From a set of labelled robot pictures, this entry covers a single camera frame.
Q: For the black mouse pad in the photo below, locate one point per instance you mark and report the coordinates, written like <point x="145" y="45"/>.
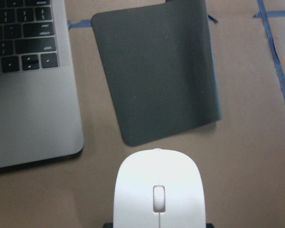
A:
<point x="159" y="66"/>

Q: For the grey laptop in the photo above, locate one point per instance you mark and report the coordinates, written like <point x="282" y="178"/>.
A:
<point x="39" y="109"/>

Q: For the white wireless mouse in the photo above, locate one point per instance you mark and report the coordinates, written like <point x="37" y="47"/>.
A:
<point x="159" y="188"/>

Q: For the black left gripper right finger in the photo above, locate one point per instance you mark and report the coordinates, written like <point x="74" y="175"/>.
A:
<point x="209" y="225"/>

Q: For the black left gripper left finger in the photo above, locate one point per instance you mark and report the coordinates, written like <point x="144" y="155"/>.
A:
<point x="108" y="225"/>

